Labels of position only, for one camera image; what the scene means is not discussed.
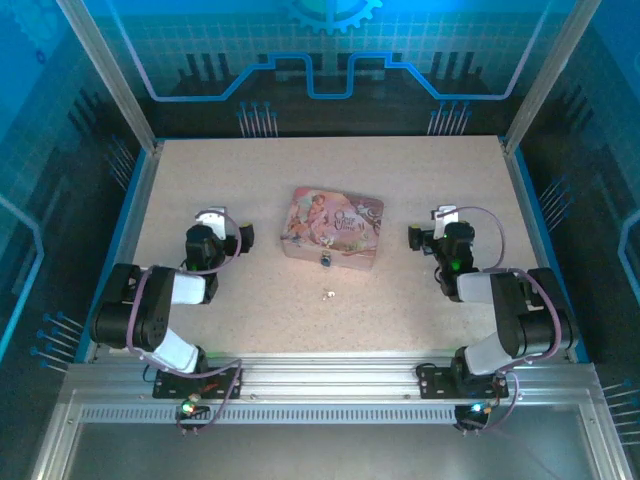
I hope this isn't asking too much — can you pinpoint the pink printed tin box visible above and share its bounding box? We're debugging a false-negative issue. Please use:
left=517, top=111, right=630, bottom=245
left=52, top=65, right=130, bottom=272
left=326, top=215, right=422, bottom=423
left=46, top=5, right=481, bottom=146
left=280, top=186, right=386, bottom=274

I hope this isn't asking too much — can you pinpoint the left LED circuit board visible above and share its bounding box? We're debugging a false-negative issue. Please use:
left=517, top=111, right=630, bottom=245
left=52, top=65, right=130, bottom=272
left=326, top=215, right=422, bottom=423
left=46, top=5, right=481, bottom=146
left=174, top=393, right=211, bottom=435

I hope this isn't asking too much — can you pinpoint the led circuit board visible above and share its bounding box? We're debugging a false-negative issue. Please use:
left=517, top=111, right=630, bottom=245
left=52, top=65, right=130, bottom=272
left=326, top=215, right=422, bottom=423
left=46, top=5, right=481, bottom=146
left=174, top=393, right=211, bottom=435
left=453, top=399, right=494, bottom=435

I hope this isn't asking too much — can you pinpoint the right LED circuit board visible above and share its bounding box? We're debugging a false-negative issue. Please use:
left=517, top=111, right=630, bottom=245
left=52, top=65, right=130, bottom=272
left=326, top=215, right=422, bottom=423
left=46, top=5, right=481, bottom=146
left=453, top=399, right=494, bottom=435

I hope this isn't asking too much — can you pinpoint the grey metal panel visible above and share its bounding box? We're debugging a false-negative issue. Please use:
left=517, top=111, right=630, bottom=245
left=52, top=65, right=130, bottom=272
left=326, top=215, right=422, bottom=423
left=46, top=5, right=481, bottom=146
left=29, top=389, right=640, bottom=480

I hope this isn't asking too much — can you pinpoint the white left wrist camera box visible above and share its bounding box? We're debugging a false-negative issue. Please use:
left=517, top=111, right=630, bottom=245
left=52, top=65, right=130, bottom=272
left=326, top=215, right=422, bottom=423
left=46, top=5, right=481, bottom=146
left=194, top=205, right=229, bottom=239

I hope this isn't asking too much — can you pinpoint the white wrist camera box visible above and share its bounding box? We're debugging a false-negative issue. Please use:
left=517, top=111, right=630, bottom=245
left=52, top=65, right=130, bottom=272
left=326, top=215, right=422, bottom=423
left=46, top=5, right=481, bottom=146
left=194, top=205, right=229, bottom=239
left=431, top=203, right=459, bottom=236

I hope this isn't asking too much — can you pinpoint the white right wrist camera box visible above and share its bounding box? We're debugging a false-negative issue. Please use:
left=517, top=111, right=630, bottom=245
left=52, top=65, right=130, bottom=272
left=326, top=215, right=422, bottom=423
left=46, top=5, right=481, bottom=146
left=431, top=203, right=459, bottom=236

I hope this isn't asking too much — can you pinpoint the aluminium table side rail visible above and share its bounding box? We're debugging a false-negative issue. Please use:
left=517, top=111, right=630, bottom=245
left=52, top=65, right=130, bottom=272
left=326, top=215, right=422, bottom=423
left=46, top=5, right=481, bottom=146
left=501, top=139, right=581, bottom=362
left=82, top=142, right=165, bottom=364

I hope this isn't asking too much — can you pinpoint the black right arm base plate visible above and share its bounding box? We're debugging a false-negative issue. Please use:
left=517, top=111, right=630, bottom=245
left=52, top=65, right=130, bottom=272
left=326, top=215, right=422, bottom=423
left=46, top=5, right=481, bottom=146
left=416, top=363, right=510, bottom=400

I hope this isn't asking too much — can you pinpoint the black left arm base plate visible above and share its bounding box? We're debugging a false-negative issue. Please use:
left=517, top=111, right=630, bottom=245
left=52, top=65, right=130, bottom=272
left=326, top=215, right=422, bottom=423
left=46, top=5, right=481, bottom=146
left=152, top=366, right=244, bottom=401

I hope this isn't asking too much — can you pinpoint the aluminium mounting rail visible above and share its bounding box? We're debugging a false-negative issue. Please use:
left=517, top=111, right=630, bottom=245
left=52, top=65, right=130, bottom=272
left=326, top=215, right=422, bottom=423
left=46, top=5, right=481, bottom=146
left=74, top=351, right=599, bottom=404

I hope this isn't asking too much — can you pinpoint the slotted grey cable duct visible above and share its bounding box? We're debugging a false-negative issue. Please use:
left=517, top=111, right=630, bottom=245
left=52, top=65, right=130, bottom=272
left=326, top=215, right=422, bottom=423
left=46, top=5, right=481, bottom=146
left=79, top=403, right=506, bottom=426

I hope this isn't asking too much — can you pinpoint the aluminium frame post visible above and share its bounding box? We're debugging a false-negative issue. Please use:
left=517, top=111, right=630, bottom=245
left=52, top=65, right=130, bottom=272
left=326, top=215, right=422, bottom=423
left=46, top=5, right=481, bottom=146
left=56, top=0, right=165, bottom=154
left=501, top=0, right=603, bottom=155

